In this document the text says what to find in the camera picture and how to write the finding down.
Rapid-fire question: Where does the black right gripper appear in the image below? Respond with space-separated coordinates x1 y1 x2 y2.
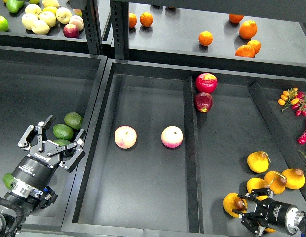
232 188 300 235

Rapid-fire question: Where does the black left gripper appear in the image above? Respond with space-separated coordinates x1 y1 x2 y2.
12 115 86 189

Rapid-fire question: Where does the yellow pear with brown end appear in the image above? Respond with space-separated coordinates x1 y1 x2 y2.
223 193 248 218

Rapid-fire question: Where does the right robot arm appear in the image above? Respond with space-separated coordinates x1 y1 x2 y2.
232 188 306 237

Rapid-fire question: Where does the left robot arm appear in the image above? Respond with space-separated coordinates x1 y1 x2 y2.
0 115 86 237

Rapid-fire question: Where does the green avocado middle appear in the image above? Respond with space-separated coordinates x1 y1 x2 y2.
53 124 74 141

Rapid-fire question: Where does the green avocado lower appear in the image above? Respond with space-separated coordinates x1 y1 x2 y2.
54 139 71 146

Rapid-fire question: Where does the yellow pear lower left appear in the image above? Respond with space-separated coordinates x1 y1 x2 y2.
246 177 269 193

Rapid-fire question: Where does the green avocado top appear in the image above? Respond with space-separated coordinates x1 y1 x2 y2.
64 112 83 130

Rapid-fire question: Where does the yellow pear centre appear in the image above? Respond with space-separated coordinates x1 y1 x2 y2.
264 171 287 194

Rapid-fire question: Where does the yellow pear upper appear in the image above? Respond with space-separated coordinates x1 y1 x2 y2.
247 151 270 173

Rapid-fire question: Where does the light green avocado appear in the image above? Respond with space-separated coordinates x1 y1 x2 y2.
2 173 17 190

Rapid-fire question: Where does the pale yellow pear front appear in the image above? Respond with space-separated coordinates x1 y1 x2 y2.
31 19 50 35

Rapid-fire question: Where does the pale yellow pear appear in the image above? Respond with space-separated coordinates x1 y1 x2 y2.
55 7 72 24
22 13 38 30
39 11 57 28
31 19 50 35
25 4 42 18

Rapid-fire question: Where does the pale yellow pear middle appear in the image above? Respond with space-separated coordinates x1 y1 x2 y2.
39 11 57 28

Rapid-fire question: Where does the pale yellow pear left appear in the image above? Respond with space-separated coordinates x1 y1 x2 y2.
22 13 38 30

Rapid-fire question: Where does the pale yellow pear right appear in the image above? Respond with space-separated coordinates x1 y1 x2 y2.
55 7 72 24

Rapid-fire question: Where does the pale yellow pear back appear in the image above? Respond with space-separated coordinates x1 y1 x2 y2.
25 4 42 18

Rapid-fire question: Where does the black left tray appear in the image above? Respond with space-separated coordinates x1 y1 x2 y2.
0 46 108 232

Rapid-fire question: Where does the black tray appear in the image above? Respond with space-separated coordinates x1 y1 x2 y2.
62 60 306 237
0 46 108 232

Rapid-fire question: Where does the pink apple left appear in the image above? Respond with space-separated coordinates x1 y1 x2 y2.
114 125 137 149

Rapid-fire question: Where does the pink apple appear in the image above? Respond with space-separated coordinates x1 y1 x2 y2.
161 126 183 149
114 125 137 149

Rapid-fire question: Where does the red apple on shelf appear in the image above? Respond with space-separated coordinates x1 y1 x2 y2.
63 23 79 39

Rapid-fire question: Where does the pink apple right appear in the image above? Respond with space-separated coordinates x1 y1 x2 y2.
161 126 183 149

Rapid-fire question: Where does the black centre tray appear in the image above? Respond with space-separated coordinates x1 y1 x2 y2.
62 60 306 237

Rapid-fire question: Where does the cherry tomato bunch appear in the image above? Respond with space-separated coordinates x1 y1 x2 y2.
277 87 306 116

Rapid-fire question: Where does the dark red apple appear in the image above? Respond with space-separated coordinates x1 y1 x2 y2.
194 92 213 113

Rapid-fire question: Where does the pink peach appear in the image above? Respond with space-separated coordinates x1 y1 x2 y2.
69 15 84 31

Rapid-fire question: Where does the green apple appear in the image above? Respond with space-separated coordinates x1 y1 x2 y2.
0 15 9 32

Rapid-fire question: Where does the bright red apple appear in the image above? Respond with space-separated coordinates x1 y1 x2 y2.
195 73 218 94

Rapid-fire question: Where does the green pepper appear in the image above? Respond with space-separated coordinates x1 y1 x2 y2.
6 0 25 14

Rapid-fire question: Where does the orange on shelf left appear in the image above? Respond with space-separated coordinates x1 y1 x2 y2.
129 12 137 28

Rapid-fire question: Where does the orange front right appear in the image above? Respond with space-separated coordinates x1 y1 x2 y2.
235 44 255 58

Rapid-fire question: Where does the small orange right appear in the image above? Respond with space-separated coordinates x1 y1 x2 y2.
247 40 261 54

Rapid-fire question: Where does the orange on shelf middle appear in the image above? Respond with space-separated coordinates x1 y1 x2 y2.
198 31 213 46

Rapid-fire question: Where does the large orange on shelf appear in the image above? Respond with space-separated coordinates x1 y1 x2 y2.
239 20 258 40

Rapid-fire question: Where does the black shelf post left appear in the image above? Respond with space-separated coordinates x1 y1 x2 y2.
82 0 103 55

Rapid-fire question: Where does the black shelf post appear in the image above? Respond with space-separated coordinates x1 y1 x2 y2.
82 0 103 55
110 0 130 60

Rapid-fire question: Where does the black shelf post right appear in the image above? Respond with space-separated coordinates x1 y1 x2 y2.
110 0 130 60

